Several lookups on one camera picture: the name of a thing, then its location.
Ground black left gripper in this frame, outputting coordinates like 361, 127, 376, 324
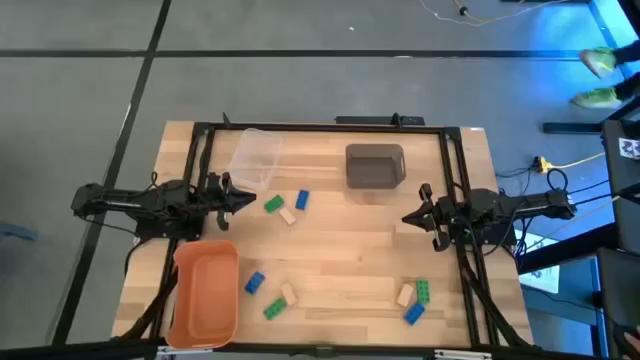
202, 171, 258, 232

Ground black floor bar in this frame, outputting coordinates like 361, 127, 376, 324
543, 122, 604, 135

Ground grey plastic bin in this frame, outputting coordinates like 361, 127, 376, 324
344, 143, 407, 190

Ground yellow power cable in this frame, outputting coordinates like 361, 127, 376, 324
547, 152, 606, 171

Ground blue floor object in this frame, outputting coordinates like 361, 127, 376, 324
0, 222, 39, 242

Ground person's green shoe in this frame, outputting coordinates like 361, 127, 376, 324
579, 47, 619, 79
571, 87, 621, 109

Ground person's leg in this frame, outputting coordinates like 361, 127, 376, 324
612, 42, 640, 66
614, 73, 640, 101

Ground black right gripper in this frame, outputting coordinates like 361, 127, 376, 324
401, 182, 469, 252

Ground white floor cable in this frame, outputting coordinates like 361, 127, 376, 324
418, 0, 571, 27

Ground white paper sheet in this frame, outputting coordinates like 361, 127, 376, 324
519, 234, 561, 295

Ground black equipment case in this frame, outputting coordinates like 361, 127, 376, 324
601, 118, 640, 251

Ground black white fiducial tag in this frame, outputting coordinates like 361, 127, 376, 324
618, 137, 640, 161

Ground clear plastic bin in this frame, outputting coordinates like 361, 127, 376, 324
227, 127, 285, 191

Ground black camera rail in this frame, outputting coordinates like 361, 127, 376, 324
0, 338, 640, 360

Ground black aluminium table frame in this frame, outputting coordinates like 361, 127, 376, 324
112, 119, 534, 351

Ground silver rail bracket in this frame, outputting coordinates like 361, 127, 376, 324
433, 349, 494, 360

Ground orange plastic bin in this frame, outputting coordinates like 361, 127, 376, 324
164, 239, 240, 350

